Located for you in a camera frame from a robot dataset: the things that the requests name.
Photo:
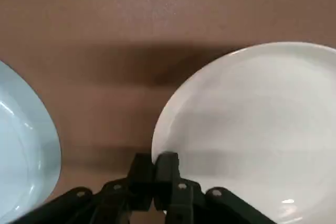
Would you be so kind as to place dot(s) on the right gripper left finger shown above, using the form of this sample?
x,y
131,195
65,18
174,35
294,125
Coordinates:
x,y
141,182

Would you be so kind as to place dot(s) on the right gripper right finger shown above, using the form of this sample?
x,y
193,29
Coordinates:
x,y
168,182

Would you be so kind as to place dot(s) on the white plate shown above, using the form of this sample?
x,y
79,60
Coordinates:
x,y
249,129

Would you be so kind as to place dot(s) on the blue plate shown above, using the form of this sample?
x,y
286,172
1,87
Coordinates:
x,y
21,142

